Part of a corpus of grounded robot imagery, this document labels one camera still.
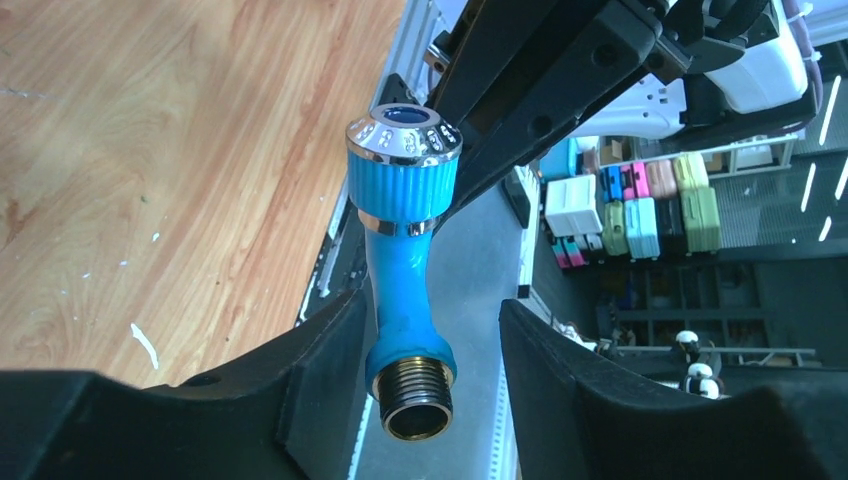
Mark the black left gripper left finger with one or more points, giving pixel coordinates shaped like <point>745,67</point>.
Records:
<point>284,410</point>

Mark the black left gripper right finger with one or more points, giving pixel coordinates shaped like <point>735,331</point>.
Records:
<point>578,415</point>

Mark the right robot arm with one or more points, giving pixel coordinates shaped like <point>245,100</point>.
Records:
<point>722,71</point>

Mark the blue water faucet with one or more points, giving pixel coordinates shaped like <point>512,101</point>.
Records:
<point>402,168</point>

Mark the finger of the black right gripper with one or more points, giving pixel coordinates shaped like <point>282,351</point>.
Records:
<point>604,61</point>
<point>498,50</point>

